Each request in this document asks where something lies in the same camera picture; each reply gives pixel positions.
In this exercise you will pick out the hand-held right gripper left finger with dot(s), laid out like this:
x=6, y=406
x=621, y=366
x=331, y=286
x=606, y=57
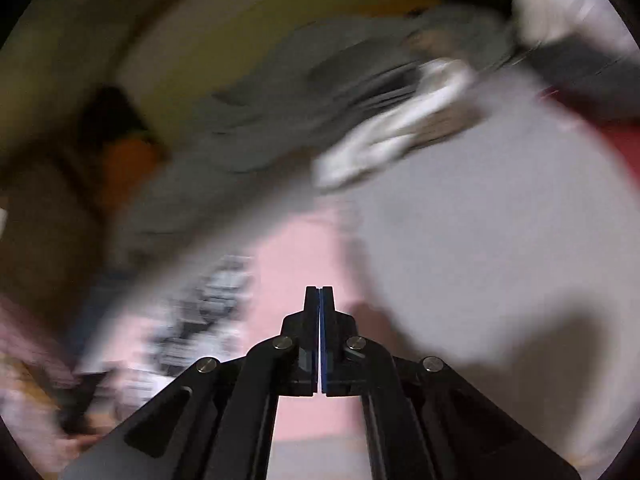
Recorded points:
x=309, y=320

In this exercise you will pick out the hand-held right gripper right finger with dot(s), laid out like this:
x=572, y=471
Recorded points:
x=327, y=320

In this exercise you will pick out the pink shirt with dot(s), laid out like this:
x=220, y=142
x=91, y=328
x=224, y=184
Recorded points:
x=300, y=250

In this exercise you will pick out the white bed sheet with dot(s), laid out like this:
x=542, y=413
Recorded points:
x=475, y=240

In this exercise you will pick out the white shirt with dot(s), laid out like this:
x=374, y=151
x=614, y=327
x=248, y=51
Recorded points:
x=380, y=145

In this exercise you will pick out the grey crumpled garment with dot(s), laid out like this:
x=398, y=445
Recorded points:
x=300, y=85

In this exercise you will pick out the orange carrot plush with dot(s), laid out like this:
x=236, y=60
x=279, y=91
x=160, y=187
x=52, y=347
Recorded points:
x=130, y=165

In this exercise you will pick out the maroon striped cloth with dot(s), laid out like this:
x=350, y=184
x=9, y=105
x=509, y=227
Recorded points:
x=25, y=330

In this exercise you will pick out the red flat case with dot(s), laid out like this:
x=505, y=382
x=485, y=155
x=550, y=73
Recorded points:
x=620, y=145

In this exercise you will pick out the dark grey garment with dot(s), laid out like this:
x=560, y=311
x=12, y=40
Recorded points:
x=590, y=80

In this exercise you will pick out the white cloth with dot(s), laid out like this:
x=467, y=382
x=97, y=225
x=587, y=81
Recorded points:
x=550, y=5

